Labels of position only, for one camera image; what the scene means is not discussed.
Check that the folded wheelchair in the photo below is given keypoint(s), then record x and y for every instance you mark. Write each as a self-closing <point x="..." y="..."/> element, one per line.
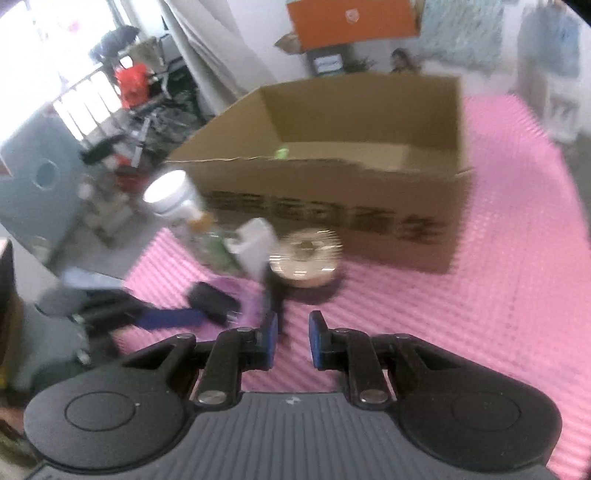
<point x="171" y="87"/>

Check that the blue water jug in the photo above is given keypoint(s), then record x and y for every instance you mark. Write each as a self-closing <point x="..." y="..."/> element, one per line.
<point x="551" y="39"/>

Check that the grey patterned cushion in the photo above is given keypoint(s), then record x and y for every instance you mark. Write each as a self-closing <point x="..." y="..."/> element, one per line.
<point x="37" y="189"/>

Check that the red floor object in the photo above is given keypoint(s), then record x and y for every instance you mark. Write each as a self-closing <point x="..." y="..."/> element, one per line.
<point x="131" y="170"/>

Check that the purple collapsible cup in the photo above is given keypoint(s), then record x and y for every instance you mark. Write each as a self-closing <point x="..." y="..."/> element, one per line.
<point x="253" y="300"/>

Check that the dark hanging clothes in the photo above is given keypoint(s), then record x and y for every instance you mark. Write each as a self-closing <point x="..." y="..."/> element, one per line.
<point x="115" y="44"/>

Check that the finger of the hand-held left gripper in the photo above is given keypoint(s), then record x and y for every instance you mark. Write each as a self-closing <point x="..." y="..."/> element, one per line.
<point x="171" y="319"/>

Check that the pink checkered tablecloth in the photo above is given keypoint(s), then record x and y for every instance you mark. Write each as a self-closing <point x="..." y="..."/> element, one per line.
<point x="498" y="286"/>

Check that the green dropper bottle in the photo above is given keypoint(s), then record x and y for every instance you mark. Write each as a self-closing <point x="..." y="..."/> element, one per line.
<point x="214" y="251"/>

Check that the white lidded jar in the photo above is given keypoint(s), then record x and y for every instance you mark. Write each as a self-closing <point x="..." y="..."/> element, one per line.
<point x="168" y="191"/>

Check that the white power adapter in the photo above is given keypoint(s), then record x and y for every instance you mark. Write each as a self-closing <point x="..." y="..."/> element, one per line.
<point x="254" y="247"/>

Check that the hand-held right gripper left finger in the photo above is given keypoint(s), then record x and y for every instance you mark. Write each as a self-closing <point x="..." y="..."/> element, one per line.
<point x="270" y="339"/>

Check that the white curtain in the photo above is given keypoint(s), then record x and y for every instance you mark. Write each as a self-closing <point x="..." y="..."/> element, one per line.
<point x="217" y="50"/>

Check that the brown cardboard box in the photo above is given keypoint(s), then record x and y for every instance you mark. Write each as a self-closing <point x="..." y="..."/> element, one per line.
<point x="323" y="217"/>

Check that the red plastic bag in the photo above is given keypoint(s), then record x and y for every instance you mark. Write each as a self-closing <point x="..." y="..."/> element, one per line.
<point x="133" y="85"/>

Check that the green edged black case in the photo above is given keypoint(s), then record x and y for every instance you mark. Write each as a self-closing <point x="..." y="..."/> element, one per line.
<point x="280" y="151"/>

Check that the gold round compact case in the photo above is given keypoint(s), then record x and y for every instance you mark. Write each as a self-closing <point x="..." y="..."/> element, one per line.
<point x="304" y="258"/>

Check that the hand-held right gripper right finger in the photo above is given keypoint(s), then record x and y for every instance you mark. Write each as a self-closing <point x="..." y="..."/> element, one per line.
<point x="316" y="341"/>

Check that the orange printed appliance box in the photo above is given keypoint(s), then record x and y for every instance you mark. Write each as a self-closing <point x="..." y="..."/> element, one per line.
<point x="351" y="23"/>

